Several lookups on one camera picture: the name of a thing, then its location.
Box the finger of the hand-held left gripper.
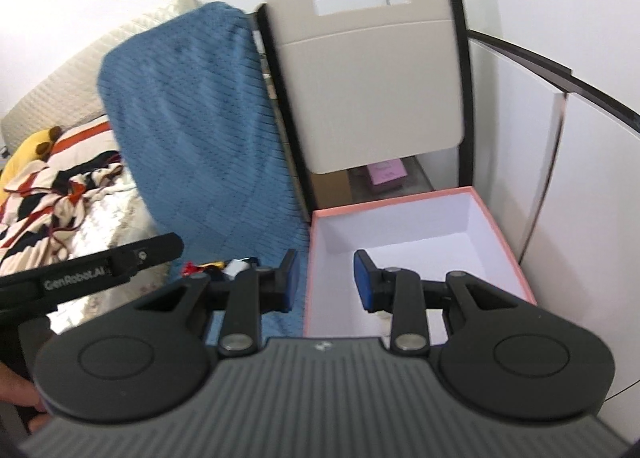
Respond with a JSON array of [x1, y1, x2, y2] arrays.
[[112, 233, 183, 276]]

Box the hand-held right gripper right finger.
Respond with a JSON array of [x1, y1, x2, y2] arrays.
[[353, 249, 538, 356]]

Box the white cabinet with black edge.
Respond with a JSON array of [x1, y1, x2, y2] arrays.
[[467, 28, 640, 404]]

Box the cream floral pillow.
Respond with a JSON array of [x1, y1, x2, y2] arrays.
[[0, 0, 201, 149]]

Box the blue quilted mat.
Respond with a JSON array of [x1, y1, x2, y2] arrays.
[[96, 2, 313, 339]]

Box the striped blanket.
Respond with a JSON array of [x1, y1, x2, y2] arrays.
[[0, 120, 126, 279]]

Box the pink cardboard box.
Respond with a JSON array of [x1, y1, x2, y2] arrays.
[[302, 186, 538, 339]]

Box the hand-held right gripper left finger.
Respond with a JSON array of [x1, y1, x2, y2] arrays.
[[132, 249, 301, 358]]

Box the yellow plush toy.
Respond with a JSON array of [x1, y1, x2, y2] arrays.
[[0, 125, 63, 203]]

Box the small pink box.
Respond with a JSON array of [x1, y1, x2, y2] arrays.
[[366, 160, 407, 189]]

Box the person's left hand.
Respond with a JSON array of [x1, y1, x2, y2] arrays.
[[0, 363, 51, 434]]

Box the brown cardboard box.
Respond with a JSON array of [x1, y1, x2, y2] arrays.
[[310, 169, 353, 211]]

